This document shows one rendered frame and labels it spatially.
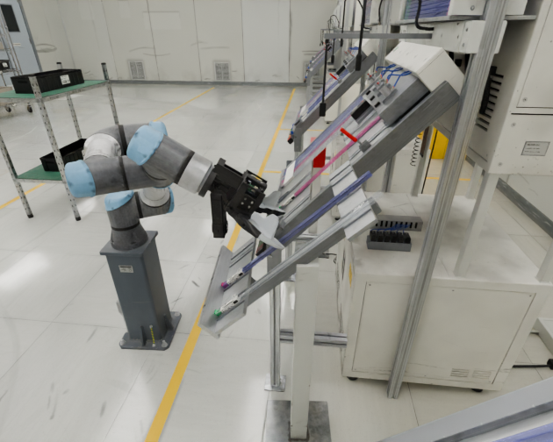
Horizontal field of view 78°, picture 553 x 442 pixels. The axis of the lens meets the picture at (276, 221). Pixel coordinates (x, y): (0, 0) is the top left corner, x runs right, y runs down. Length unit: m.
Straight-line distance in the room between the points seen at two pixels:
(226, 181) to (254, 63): 9.31
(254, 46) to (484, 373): 9.15
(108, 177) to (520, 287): 1.29
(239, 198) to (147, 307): 1.14
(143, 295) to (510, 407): 1.48
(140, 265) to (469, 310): 1.30
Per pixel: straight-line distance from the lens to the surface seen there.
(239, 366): 1.73
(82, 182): 0.79
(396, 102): 1.06
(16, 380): 2.04
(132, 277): 1.65
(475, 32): 1.01
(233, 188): 0.70
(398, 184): 2.71
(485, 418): 0.43
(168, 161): 0.68
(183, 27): 10.39
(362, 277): 1.26
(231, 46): 10.05
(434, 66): 1.05
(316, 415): 1.59
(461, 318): 1.46
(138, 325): 1.84
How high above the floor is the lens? 1.36
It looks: 29 degrees down
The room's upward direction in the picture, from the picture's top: straight up
